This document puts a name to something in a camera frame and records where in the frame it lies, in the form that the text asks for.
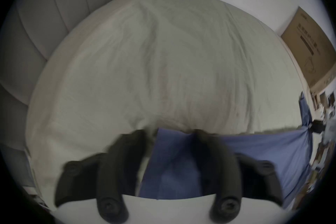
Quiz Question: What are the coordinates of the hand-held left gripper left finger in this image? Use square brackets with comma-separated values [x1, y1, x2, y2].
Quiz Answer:
[54, 129, 147, 223]

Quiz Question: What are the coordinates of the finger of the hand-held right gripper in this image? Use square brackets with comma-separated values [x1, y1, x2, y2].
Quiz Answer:
[308, 119, 326, 134]

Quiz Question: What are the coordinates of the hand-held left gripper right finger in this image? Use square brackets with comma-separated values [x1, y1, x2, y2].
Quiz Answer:
[193, 130, 284, 222]

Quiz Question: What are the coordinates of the blue shirt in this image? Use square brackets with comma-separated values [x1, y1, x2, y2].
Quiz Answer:
[138, 92, 314, 211]

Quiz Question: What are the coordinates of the brown cardboard carton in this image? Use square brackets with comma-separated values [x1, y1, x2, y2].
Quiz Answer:
[280, 6, 336, 92]

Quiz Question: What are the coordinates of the bed with beige sheet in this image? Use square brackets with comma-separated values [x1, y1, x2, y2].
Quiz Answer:
[25, 0, 311, 211]

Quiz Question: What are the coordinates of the padded grey headboard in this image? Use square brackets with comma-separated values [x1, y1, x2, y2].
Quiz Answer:
[0, 0, 117, 192]

